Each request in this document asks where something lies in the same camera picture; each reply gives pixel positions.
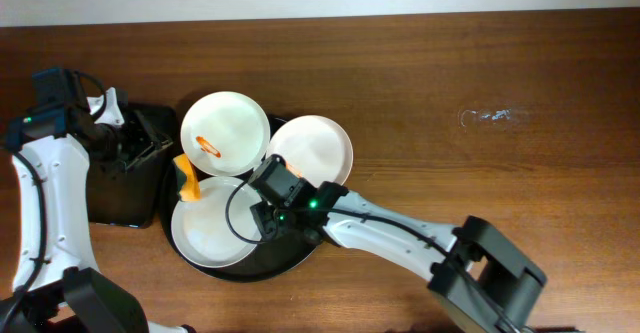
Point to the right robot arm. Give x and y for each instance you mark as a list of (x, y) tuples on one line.
[(483, 280)]

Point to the green and yellow sponge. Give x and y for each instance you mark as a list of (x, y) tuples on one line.
[(188, 188)]

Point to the pale blue plate front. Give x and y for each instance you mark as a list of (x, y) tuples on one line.
[(218, 230)]

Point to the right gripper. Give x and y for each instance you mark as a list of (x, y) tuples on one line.
[(265, 215)]

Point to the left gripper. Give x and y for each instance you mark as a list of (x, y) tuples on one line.
[(147, 136)]

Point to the white plate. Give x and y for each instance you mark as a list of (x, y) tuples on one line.
[(225, 134), (315, 148)]

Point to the white plate top left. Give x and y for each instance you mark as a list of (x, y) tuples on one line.
[(225, 134)]

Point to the black round tray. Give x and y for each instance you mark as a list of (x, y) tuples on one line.
[(262, 264)]

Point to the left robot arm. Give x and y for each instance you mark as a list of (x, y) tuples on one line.
[(58, 286)]

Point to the white plate top right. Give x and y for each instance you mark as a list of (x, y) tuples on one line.
[(315, 148)]

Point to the black rectangular tray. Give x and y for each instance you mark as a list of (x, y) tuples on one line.
[(124, 191)]

